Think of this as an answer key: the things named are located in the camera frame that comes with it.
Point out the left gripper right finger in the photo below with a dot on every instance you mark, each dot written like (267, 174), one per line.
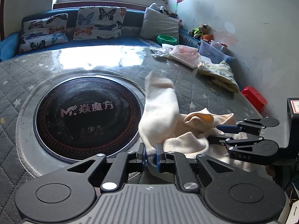
(230, 193)

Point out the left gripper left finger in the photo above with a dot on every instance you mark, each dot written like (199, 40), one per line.
(68, 193)

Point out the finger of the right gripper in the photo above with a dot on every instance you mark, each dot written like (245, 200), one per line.
(257, 151)
(250, 126)

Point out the cream white garment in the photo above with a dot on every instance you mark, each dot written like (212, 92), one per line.
(162, 123)

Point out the folded pink white clothes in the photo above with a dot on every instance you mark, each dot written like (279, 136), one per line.
(189, 56)

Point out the red plastic box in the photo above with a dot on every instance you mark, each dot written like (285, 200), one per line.
(255, 98)

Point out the folded yellow floral cloth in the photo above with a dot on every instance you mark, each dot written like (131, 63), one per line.
(221, 74)

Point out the grey quilted star table cover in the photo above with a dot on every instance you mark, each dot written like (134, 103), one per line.
(26, 79)

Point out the black round induction cooktop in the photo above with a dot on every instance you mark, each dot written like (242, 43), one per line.
(86, 115)

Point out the clear plastic storage box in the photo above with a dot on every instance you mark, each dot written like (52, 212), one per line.
(214, 54)

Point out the plush teddy bear toy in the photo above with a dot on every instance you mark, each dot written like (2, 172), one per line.
(202, 33)

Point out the crumpled clear plastic bag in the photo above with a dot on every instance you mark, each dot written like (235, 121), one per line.
(162, 52)

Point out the green plastic bowl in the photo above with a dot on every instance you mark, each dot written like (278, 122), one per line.
(161, 39)

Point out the grey plain pillow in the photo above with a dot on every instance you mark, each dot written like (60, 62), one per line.
(156, 23)

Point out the blue sofa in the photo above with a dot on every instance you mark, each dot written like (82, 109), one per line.
(130, 34)

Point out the left butterfly print cushion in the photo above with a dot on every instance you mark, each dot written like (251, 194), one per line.
(40, 33)

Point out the butterfly print cushion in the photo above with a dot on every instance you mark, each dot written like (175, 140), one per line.
(99, 22)
(40, 33)

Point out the right butterfly print cushion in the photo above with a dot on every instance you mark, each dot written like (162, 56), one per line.
(99, 22)

